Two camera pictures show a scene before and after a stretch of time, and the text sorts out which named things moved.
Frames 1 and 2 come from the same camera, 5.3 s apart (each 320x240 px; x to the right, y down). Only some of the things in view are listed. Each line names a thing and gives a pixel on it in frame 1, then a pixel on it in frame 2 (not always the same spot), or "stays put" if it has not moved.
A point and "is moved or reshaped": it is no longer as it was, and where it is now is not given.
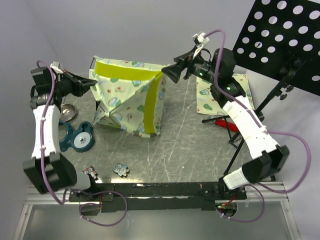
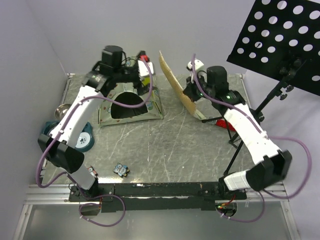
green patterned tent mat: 205,101 -> 175,81
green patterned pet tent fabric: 129,95 is moved or reshaped
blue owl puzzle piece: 121,170 stays put
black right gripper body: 201,69 -> 210,90
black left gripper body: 68,84 -> 127,74
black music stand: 283,37 stays put
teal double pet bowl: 81,139 stays put
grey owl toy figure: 91,171 stays put
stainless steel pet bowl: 67,111 stays put
